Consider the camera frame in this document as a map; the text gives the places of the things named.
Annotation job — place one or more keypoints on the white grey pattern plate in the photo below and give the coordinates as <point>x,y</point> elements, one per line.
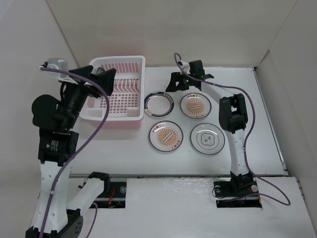
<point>207,138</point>

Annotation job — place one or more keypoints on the orange sunburst plate upper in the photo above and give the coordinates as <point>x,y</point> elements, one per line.
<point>195,106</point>

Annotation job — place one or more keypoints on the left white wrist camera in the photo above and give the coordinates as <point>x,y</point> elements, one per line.
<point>60,64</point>

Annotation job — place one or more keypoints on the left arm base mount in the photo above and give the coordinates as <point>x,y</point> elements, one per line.
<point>116,196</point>

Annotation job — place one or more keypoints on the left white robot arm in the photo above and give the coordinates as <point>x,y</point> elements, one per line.
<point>55,118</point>

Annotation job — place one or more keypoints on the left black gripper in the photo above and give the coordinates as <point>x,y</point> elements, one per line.
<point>106,79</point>

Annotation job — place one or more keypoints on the orange sunburst plate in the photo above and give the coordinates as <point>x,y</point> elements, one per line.
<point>195,106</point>
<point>166,136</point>

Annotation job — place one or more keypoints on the orange sunburst plate lower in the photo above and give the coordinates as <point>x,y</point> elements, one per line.
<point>166,136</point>

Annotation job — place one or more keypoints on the blue patterned small plate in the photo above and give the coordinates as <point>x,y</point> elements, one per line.
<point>100,70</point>

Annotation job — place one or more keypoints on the pink white dish rack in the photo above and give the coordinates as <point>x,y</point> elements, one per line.
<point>126,104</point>

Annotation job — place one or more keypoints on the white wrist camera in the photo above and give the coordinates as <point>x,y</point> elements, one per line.
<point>60,64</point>
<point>185,66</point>

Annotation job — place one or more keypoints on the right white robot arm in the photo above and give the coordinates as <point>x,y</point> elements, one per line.
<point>232,117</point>

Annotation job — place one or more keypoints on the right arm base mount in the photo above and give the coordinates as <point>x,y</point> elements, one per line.
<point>227,197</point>

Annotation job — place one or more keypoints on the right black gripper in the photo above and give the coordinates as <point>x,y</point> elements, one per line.
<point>176,77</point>

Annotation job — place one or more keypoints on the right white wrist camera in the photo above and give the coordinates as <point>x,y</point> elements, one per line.
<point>185,66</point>

